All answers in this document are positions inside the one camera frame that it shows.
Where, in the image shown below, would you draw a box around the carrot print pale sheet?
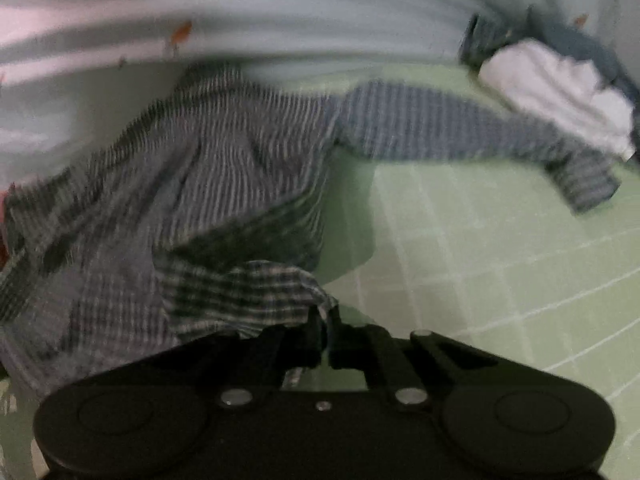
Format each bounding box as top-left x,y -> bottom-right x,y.
0,0 -> 640,191

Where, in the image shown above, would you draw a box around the blue denim pants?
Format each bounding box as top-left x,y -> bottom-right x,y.
459,12 -> 516,67

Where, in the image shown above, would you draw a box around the blue plaid shirt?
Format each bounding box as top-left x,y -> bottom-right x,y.
0,62 -> 621,396

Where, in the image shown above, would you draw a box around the white garment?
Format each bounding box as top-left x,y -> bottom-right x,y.
477,40 -> 637,161

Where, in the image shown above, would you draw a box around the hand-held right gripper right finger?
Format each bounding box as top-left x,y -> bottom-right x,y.
329,321 -> 502,407

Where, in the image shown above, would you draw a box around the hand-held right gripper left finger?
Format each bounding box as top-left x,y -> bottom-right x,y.
125,309 -> 329,407

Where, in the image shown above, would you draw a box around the blue denim garment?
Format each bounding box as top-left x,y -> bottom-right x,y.
529,7 -> 640,166

